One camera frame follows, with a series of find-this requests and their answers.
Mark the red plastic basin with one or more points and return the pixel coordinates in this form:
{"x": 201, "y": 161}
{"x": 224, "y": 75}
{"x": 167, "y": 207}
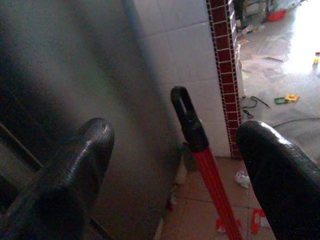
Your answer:
{"x": 276, "y": 15}

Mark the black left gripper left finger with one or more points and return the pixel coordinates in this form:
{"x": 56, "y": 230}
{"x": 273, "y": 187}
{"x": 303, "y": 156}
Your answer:
{"x": 75, "y": 175}

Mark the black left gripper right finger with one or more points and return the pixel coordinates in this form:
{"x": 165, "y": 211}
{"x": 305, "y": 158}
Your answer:
{"x": 282, "y": 180}

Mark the red white wrapper scrap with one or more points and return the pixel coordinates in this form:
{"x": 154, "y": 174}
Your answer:
{"x": 260, "y": 221}

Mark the yellow toy piece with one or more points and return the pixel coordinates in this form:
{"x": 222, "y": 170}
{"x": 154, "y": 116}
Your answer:
{"x": 292, "y": 97}

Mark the crumpled white paper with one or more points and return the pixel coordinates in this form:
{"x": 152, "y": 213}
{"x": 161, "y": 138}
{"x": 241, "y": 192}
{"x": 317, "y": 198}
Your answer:
{"x": 242, "y": 179}

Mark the green toy frame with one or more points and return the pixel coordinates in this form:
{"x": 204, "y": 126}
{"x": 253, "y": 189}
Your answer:
{"x": 280, "y": 100}

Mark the small yellow capped bottle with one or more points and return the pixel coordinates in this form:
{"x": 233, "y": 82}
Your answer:
{"x": 316, "y": 61}

